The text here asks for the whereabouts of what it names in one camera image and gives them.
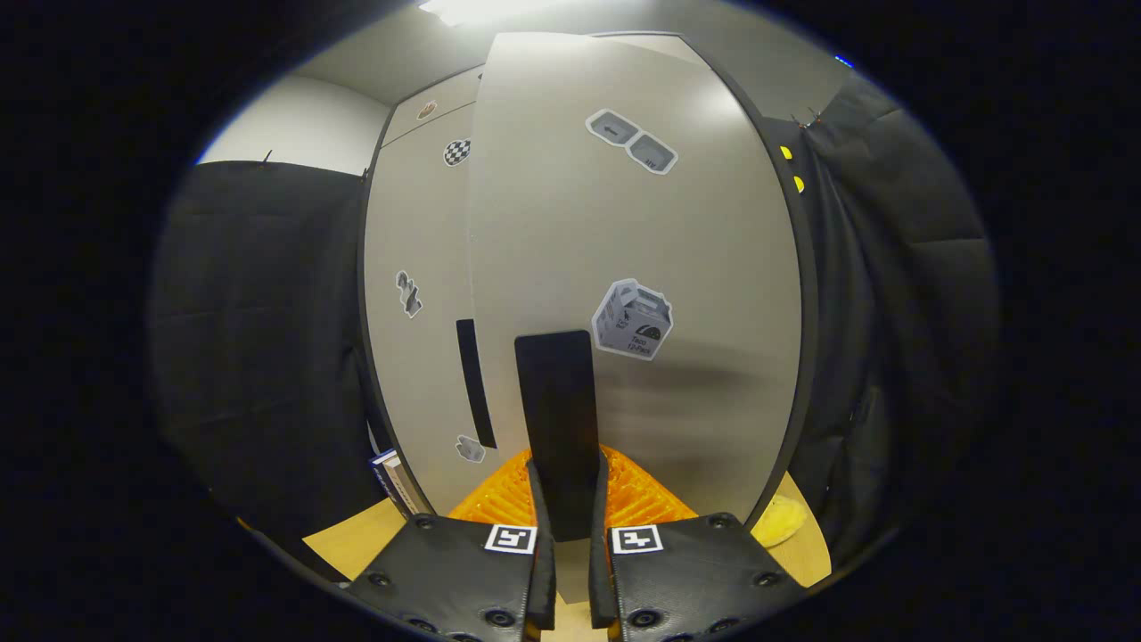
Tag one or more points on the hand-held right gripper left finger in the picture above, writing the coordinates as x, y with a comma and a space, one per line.
544, 580

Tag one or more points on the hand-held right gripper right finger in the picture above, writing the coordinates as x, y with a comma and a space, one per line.
602, 580

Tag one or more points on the grey cabinet door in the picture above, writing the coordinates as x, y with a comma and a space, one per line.
428, 383
570, 232

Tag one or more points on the grey double-door shoe cabinet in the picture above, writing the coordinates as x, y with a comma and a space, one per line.
808, 294

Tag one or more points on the grey cabinet drawer front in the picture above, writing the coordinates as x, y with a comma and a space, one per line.
446, 98

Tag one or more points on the yellow soft item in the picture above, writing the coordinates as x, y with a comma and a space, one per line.
780, 522

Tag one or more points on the white book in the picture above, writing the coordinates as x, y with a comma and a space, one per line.
383, 477

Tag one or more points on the black backdrop cloth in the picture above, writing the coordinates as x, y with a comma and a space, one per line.
258, 357

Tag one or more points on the large ceiling light panel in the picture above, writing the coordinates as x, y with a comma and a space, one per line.
472, 9

